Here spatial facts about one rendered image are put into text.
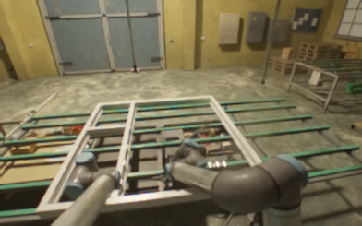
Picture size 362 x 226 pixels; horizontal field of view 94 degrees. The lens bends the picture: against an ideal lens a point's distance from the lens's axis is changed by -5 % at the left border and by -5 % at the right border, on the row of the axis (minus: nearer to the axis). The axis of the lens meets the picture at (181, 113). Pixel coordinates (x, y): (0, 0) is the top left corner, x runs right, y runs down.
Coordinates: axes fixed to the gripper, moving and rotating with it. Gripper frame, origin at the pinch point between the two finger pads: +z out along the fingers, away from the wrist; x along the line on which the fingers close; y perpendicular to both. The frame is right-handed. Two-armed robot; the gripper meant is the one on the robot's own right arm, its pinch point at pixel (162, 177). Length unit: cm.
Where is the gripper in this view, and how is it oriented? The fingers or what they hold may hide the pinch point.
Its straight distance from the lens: 130.1
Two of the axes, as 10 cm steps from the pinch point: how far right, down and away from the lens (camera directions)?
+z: -5.8, 7.7, 2.7
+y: -8.0, -4.8, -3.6
